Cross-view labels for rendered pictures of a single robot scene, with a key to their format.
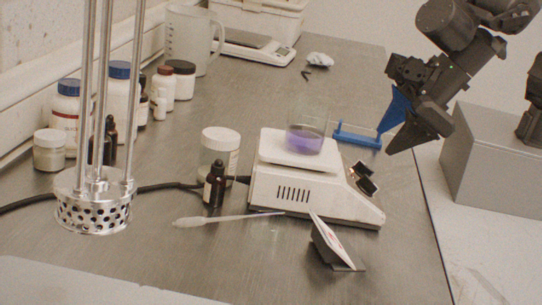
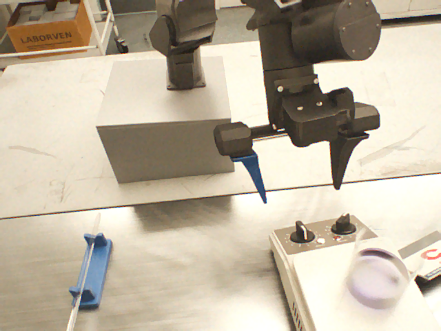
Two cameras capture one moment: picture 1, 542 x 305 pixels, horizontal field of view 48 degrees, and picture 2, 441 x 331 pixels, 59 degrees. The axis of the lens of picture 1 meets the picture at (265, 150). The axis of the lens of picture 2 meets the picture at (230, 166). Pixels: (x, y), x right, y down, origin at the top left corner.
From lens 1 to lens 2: 99 cm
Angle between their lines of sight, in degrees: 78
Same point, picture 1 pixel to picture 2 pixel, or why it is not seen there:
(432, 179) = (183, 188)
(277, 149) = (402, 316)
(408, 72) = (350, 111)
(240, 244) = not seen: outside the picture
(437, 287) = (410, 183)
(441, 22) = (378, 27)
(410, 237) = (340, 203)
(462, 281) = (385, 169)
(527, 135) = (196, 80)
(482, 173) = not seen: hidden behind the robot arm
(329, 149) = (339, 255)
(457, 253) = not seen: hidden behind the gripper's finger
